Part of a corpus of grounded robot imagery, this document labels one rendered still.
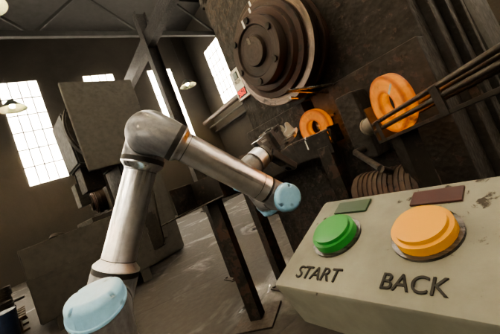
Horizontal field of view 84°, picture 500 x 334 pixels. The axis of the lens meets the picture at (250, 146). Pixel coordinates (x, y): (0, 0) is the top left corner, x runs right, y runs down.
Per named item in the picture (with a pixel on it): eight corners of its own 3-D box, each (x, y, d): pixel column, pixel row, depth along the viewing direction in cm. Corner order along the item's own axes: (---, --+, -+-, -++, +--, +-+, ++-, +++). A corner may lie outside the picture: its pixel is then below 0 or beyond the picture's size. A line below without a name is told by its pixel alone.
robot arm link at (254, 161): (235, 196, 89) (219, 175, 88) (256, 176, 95) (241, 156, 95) (248, 192, 83) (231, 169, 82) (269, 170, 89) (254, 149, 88)
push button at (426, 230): (408, 222, 22) (396, 205, 21) (469, 219, 18) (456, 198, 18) (395, 265, 19) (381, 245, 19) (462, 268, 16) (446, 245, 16)
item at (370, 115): (402, 134, 80) (385, 100, 82) (403, 134, 79) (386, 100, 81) (379, 143, 80) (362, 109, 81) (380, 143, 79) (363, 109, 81)
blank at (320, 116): (300, 112, 122) (295, 114, 120) (328, 103, 110) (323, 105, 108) (309, 146, 123) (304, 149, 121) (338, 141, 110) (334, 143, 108)
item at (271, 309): (237, 311, 148) (190, 184, 153) (283, 300, 140) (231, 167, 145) (222, 338, 129) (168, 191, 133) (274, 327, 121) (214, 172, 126)
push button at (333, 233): (332, 227, 27) (322, 213, 27) (368, 225, 24) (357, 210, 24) (315, 259, 25) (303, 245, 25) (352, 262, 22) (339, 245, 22)
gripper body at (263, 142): (280, 122, 98) (260, 140, 91) (293, 142, 99) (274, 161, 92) (266, 129, 104) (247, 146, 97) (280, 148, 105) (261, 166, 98)
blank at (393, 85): (411, 140, 74) (400, 144, 74) (376, 106, 84) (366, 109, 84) (427, 94, 62) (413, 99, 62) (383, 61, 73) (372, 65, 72)
